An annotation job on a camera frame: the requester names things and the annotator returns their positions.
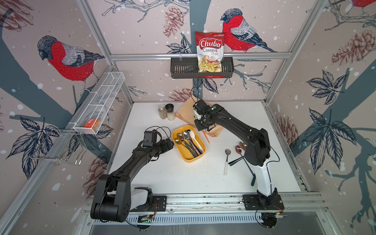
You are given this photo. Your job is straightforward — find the black wall basket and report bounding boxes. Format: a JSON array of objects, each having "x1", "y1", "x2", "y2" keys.
[{"x1": 170, "y1": 57, "x2": 235, "y2": 79}]

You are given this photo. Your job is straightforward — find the dark green handled spoon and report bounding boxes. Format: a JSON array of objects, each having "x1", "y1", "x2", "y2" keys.
[{"x1": 251, "y1": 173, "x2": 256, "y2": 186}]

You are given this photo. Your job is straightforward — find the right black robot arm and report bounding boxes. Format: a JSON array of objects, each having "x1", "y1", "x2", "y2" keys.
[{"x1": 193, "y1": 100, "x2": 275, "y2": 206}]

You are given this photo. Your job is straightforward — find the gold metal spoon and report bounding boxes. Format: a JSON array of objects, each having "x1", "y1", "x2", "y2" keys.
[{"x1": 174, "y1": 138, "x2": 195, "y2": 158}]

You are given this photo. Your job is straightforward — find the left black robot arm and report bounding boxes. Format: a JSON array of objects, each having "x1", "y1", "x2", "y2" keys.
[{"x1": 90, "y1": 130, "x2": 174, "y2": 222}]

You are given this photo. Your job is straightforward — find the yellow plastic storage box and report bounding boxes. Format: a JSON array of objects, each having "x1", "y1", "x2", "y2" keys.
[{"x1": 172, "y1": 125, "x2": 207, "y2": 163}]

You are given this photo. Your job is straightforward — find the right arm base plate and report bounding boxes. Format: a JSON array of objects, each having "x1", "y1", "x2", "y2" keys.
[{"x1": 242, "y1": 192, "x2": 285, "y2": 211}]

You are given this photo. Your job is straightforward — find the orange plastic spoon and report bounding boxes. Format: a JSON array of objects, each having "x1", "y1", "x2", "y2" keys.
[{"x1": 202, "y1": 131, "x2": 210, "y2": 144}]

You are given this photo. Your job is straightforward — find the white wire shelf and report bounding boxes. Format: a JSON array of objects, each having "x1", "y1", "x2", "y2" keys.
[{"x1": 73, "y1": 71, "x2": 125, "y2": 135}]

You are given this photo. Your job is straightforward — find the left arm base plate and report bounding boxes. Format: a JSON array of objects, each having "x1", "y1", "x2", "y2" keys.
[{"x1": 131, "y1": 195, "x2": 167, "y2": 212}]

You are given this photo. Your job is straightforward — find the black metal spoon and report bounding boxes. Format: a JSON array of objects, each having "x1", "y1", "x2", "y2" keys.
[{"x1": 228, "y1": 156, "x2": 244, "y2": 166}]

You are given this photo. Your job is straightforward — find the clear handled small spoon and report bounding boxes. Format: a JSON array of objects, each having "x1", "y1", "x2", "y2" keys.
[{"x1": 223, "y1": 149, "x2": 231, "y2": 176}]

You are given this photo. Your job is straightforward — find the aluminium frame rail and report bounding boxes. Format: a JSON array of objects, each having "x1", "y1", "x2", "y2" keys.
[{"x1": 82, "y1": 191, "x2": 327, "y2": 215}]

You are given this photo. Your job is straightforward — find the white plastic spoon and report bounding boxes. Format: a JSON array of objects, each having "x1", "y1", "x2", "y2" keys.
[{"x1": 189, "y1": 130, "x2": 204, "y2": 152}]

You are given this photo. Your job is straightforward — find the rainbow iridescent spoon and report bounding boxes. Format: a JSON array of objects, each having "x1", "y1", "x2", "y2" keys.
[{"x1": 235, "y1": 145, "x2": 255, "y2": 177}]

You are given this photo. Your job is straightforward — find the glass spice jar brown contents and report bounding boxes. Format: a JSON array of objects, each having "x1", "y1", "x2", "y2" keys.
[{"x1": 158, "y1": 104, "x2": 167, "y2": 119}]

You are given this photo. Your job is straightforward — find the wire hook rack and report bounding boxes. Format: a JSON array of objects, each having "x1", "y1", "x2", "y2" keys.
[{"x1": 28, "y1": 129, "x2": 87, "y2": 166}]

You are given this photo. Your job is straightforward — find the glass spice jar black lid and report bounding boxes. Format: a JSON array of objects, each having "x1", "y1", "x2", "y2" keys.
[{"x1": 165, "y1": 103, "x2": 175, "y2": 121}]

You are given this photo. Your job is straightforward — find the purple metal spoon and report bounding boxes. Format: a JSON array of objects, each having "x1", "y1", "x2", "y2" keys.
[{"x1": 183, "y1": 131, "x2": 202, "y2": 156}]

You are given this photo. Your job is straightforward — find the beige cloth napkin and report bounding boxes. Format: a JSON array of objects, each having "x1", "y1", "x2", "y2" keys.
[{"x1": 176, "y1": 97, "x2": 223, "y2": 137}]

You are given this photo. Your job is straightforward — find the red cassava chips bag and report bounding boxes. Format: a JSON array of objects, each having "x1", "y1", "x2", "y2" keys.
[{"x1": 195, "y1": 32, "x2": 225, "y2": 72}]

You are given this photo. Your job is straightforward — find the orange box on shelf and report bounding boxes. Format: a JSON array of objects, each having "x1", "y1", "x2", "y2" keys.
[{"x1": 84, "y1": 118, "x2": 99, "y2": 129}]

